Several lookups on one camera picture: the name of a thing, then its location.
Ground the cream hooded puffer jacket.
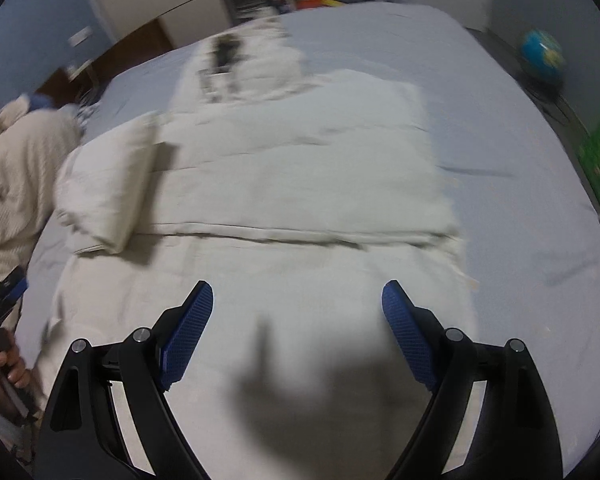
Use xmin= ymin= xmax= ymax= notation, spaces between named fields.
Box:
xmin=36 ymin=18 xmax=477 ymax=479

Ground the yellow orange bag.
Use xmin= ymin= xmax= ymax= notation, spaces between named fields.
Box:
xmin=296 ymin=0 xmax=343 ymax=10

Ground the cream waffle knit blanket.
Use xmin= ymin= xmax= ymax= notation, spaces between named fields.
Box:
xmin=0 ymin=110 xmax=82 ymax=281

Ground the blue pillow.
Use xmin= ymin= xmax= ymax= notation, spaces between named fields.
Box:
xmin=28 ymin=93 xmax=56 ymax=112

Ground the blue world globe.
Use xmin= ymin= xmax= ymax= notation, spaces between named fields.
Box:
xmin=517 ymin=29 xmax=566 ymax=86

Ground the dark wooden headboard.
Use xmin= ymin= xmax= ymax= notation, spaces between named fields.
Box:
xmin=36 ymin=20 xmax=174 ymax=106

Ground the white wall socket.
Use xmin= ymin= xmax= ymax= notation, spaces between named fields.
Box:
xmin=68 ymin=26 xmax=93 ymax=48

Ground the person's left hand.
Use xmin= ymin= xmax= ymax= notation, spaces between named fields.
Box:
xmin=0 ymin=330 xmax=31 ymax=405

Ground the white power strip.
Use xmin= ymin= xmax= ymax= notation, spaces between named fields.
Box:
xmin=64 ymin=58 xmax=92 ymax=81

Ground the light blue bed sheet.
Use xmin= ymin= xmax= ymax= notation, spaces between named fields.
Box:
xmin=16 ymin=3 xmax=600 ymax=479

